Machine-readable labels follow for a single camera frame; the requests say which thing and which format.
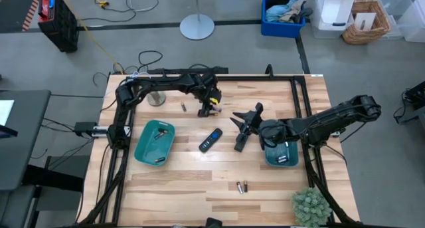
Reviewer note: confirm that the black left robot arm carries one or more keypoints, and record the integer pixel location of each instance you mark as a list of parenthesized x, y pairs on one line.
[(159, 83)]

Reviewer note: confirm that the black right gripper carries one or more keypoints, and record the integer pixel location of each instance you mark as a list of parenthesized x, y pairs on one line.
[(257, 126)]

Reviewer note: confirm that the blue plastic bin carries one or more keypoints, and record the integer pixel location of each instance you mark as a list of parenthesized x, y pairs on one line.
[(279, 30)]

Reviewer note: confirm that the black desk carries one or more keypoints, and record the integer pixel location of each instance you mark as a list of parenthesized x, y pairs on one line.
[(23, 148)]

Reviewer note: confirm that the black copper-top AA battery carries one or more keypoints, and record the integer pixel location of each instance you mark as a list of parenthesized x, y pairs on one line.
[(162, 131), (183, 106), (245, 186), (218, 111), (159, 160), (158, 136)]

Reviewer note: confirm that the black cloth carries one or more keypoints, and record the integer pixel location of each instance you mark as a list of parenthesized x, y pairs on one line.
[(278, 0)]

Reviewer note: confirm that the silver floor stand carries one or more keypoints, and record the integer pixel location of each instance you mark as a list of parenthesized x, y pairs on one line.
[(197, 27)]

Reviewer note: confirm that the green artificial plant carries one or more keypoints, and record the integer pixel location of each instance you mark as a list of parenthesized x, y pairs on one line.
[(312, 208)]

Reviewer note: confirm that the teal plastic bin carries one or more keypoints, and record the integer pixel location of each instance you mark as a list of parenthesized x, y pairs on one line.
[(272, 158), (149, 151)]

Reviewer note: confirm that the white-screen tablet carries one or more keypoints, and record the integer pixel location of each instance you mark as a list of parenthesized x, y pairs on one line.
[(5, 111)]

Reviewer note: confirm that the white plastic bin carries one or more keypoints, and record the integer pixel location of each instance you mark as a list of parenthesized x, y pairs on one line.
[(335, 8)]

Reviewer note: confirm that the wicker basket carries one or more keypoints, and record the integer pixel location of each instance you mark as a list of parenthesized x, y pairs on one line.
[(382, 27)]

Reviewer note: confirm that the black equipment box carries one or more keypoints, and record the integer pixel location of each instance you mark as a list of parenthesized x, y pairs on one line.
[(415, 98)]

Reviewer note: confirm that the red and black tool case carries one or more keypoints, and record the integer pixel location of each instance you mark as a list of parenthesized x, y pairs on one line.
[(59, 25)]

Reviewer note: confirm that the beige cloth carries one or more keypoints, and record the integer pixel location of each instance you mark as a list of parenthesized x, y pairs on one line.
[(293, 12)]

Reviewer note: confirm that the black power adapter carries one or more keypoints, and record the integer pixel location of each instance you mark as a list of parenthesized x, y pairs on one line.
[(84, 128)]

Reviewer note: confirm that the black metal table frame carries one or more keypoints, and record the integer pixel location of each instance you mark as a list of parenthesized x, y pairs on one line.
[(252, 78)]

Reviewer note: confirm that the black remote, blue button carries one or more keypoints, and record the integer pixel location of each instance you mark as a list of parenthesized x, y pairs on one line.
[(210, 140)]

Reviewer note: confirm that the black mat, striped edge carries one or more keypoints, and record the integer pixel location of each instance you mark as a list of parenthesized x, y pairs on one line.
[(16, 8)]

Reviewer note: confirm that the white card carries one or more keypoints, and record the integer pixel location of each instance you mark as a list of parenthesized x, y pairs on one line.
[(368, 18)]

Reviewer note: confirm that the black power strip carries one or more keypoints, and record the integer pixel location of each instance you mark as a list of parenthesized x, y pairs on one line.
[(166, 70)]

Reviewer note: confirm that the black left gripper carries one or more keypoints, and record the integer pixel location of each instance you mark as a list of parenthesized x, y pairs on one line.
[(209, 95)]

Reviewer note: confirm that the clear plastic bin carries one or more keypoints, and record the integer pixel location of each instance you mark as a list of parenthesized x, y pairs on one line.
[(415, 22), (395, 5)]

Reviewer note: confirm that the light blue cloth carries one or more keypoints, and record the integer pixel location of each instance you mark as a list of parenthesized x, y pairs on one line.
[(277, 12)]

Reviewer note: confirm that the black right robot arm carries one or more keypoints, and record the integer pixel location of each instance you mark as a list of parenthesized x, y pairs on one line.
[(332, 121)]

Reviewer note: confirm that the white bulb table lamp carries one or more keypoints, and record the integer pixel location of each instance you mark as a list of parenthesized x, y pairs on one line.
[(157, 101)]

